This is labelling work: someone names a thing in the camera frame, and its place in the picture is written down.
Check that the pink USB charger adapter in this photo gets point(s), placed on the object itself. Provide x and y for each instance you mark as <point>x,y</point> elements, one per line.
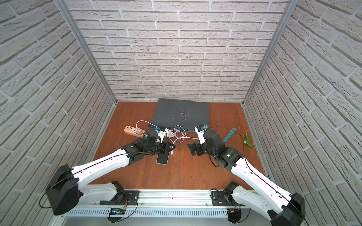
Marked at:
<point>139,131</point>

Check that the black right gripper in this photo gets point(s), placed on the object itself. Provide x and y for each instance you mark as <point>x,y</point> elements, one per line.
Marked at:
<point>200,146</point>

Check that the aluminium frame corner post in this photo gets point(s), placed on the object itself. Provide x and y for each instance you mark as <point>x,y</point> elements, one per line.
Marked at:
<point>66,13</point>
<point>274,41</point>

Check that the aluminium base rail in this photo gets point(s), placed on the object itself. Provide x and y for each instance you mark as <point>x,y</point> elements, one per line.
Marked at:
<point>151,203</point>

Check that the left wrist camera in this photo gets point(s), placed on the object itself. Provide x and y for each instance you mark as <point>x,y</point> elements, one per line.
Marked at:
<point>158,135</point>

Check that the aluminium frame corner post right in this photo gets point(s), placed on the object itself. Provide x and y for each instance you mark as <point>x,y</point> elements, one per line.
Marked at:
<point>274,41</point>

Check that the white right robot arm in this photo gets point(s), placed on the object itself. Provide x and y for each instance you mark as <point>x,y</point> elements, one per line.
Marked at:
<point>277,205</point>

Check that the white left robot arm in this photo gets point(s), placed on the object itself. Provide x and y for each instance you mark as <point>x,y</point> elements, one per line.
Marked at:
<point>64,189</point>

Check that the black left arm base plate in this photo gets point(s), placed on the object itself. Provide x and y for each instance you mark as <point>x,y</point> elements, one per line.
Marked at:
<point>122,196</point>

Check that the aluminium frame corner post left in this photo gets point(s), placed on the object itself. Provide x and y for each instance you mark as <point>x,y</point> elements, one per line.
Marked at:
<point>66,13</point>

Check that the smartphone with green case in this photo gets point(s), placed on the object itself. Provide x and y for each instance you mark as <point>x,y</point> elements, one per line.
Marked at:
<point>162,158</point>

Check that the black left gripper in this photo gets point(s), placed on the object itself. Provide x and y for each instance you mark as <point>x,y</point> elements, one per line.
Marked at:
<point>158,142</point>

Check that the grey blue network switch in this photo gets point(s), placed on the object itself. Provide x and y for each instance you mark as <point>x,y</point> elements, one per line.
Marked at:
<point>188,114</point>

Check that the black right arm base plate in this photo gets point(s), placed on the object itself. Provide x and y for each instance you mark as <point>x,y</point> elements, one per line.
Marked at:
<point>223,197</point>

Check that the pink power strip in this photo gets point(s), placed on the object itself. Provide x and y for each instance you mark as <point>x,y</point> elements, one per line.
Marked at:
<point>131,131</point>

